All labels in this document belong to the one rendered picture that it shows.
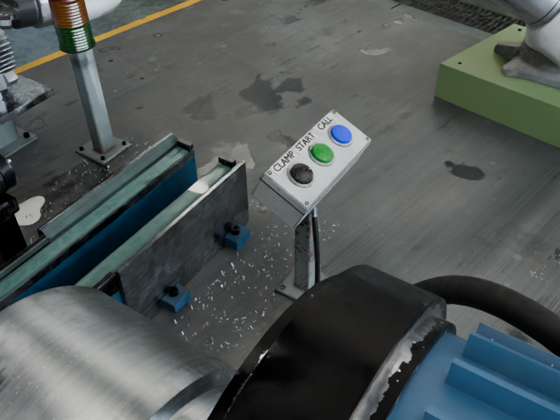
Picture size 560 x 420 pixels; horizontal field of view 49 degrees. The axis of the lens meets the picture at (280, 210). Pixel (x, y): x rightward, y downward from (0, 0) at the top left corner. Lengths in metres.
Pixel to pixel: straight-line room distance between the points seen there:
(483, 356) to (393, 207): 0.90
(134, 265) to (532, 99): 0.86
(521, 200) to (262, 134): 0.52
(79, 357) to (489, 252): 0.76
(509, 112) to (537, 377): 1.16
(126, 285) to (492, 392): 0.70
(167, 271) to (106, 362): 0.48
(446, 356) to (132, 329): 0.32
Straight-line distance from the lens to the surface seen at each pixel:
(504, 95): 1.37
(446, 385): 0.22
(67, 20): 1.15
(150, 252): 0.88
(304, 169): 0.75
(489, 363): 0.24
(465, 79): 1.40
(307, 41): 1.67
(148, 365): 0.47
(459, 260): 1.05
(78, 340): 0.49
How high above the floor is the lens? 1.53
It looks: 42 degrees down
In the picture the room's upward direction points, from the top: 1 degrees counter-clockwise
